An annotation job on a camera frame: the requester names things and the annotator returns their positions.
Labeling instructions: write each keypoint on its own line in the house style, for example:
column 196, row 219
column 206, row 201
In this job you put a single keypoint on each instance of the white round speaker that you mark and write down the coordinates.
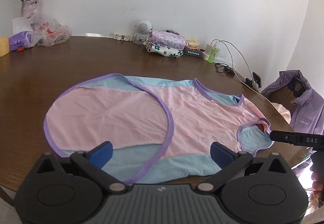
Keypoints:
column 143, row 28

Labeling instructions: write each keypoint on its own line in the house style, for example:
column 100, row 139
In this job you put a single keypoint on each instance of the purple jacket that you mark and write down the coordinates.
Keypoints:
column 293, row 91

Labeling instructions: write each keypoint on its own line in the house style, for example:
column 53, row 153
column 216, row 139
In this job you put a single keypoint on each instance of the stack of snack packets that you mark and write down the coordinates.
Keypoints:
column 192, row 43

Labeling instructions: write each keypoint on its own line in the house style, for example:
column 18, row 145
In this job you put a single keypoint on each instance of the green spray bottle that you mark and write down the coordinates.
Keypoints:
column 213, row 53

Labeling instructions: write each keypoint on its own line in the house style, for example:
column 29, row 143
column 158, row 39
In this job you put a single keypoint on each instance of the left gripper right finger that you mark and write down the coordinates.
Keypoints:
column 233, row 165

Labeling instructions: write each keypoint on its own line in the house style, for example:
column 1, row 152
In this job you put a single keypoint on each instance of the purple tissue pack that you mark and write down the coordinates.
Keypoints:
column 22, row 40

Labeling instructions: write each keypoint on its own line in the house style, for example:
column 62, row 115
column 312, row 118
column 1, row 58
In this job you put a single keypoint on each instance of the phone on stand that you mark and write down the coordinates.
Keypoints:
column 255, row 82

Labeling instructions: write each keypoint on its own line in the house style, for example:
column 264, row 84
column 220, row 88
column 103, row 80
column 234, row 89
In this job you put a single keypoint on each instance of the white power strip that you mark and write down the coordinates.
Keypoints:
column 219, row 59

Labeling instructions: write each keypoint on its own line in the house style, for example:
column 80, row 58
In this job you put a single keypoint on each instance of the white blue-flower folded cloth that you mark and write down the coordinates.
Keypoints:
column 164, row 50

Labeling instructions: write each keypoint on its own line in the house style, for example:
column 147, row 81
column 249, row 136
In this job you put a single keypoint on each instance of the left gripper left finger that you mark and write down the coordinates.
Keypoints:
column 89, row 164

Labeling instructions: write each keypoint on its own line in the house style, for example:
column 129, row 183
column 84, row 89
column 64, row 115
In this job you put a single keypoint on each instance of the pink blue mesh garment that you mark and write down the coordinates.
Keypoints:
column 161, row 130

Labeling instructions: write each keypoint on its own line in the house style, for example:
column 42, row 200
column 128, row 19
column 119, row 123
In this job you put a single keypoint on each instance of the person's right hand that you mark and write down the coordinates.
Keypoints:
column 317, row 186

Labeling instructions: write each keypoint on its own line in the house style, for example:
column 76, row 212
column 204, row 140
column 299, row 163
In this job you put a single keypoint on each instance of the dark box with text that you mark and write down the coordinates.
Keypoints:
column 192, row 52

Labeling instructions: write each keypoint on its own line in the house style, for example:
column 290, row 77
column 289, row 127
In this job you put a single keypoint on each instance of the purple floral folded cloth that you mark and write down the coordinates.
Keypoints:
column 167, row 38

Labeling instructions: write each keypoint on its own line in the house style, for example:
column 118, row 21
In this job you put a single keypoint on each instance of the red-print plastic bag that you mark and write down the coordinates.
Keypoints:
column 48, row 31

